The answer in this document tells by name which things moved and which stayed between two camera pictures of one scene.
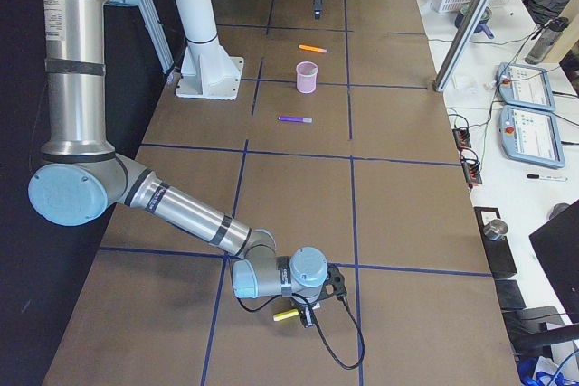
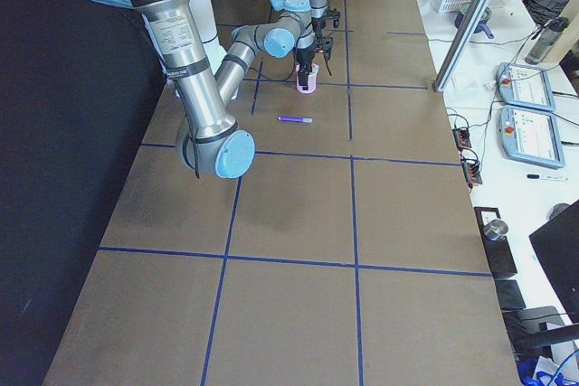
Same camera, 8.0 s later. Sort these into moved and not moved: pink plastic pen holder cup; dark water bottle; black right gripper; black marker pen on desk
Moved: black right gripper
Not moved: dark water bottle; black marker pen on desk; pink plastic pen holder cup
